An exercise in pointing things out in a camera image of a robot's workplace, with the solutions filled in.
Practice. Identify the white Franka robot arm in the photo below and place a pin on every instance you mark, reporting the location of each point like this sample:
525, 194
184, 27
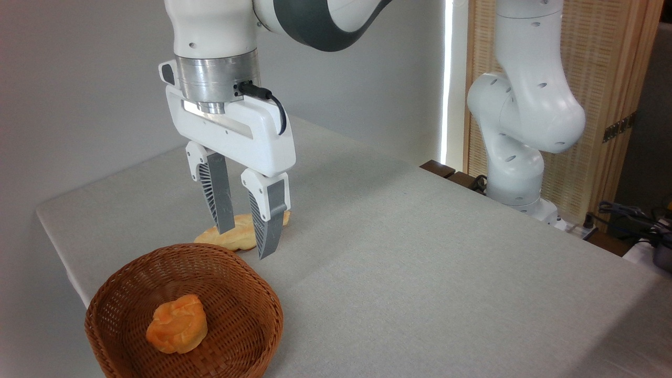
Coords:
525, 79

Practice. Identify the dark wooden slat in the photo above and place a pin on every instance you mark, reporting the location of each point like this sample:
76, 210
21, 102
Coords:
437, 168
464, 181

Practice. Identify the brown wicker basket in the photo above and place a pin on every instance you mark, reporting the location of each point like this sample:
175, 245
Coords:
236, 304

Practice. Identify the round orange bread roll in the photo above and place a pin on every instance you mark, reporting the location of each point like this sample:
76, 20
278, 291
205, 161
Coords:
177, 324

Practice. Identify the white power strip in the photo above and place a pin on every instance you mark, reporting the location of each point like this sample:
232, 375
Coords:
575, 228

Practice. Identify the bamboo folding screen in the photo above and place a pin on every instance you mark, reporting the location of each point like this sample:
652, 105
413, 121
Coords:
598, 52

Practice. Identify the long braided bread loaf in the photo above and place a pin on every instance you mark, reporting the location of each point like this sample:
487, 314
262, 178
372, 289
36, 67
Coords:
239, 237

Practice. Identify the metal screen hinge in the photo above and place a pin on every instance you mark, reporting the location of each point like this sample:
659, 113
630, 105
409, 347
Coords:
619, 127

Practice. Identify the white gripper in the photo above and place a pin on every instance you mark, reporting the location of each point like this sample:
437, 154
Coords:
247, 136

